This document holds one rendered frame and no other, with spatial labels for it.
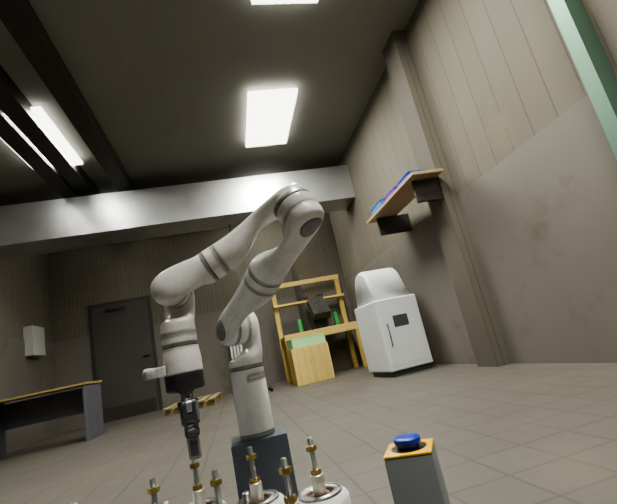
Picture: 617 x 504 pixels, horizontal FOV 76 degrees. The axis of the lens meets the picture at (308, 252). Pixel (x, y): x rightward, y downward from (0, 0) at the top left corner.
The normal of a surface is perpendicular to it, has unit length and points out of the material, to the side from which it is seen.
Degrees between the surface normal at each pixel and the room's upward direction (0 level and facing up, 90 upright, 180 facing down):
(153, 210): 90
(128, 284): 90
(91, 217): 90
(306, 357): 90
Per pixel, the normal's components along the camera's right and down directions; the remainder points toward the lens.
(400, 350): 0.24, -0.28
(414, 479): -0.32, -0.16
